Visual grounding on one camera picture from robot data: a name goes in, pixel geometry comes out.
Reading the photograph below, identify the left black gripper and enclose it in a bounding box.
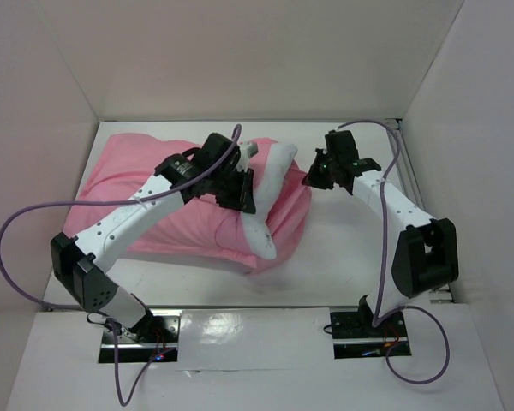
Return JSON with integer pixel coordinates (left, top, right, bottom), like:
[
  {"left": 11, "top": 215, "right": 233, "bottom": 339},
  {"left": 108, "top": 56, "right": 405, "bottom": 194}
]
[{"left": 207, "top": 164, "right": 257, "bottom": 214}]

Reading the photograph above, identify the white pillow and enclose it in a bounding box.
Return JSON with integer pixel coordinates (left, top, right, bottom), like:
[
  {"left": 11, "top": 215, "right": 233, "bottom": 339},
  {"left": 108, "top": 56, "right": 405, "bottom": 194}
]
[{"left": 240, "top": 142, "right": 297, "bottom": 260}]

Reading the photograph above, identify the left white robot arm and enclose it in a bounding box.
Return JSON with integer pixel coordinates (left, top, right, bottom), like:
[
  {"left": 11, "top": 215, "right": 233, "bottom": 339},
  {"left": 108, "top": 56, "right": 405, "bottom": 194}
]
[{"left": 51, "top": 149, "right": 256, "bottom": 342}]

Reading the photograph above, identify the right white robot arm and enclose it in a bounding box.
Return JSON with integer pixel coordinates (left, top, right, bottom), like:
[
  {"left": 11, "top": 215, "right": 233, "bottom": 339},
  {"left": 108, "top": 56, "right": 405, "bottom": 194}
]
[{"left": 302, "top": 130, "right": 459, "bottom": 336}]

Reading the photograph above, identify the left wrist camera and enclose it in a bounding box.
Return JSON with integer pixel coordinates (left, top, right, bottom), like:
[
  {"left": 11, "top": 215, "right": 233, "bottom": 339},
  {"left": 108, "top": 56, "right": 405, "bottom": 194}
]
[{"left": 192, "top": 133, "right": 259, "bottom": 172}]

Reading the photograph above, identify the aluminium frame rail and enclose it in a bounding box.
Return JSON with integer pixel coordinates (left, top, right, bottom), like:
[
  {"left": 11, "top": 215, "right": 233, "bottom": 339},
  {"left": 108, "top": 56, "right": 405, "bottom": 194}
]
[{"left": 385, "top": 118, "right": 454, "bottom": 304}]

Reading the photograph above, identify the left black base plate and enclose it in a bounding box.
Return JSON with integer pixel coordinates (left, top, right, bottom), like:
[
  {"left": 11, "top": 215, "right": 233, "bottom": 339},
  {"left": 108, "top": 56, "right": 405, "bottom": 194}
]
[{"left": 87, "top": 309, "right": 181, "bottom": 364}]

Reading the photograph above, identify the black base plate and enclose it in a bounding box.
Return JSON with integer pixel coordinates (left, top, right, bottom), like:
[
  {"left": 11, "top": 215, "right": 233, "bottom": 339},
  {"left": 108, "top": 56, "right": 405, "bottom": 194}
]
[
  {"left": 87, "top": 309, "right": 181, "bottom": 364},
  {"left": 323, "top": 307, "right": 412, "bottom": 360}
]

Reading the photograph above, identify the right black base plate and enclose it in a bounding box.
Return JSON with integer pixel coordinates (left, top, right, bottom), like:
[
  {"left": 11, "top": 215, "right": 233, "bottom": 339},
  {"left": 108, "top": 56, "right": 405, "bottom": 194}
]
[{"left": 323, "top": 307, "right": 412, "bottom": 360}]

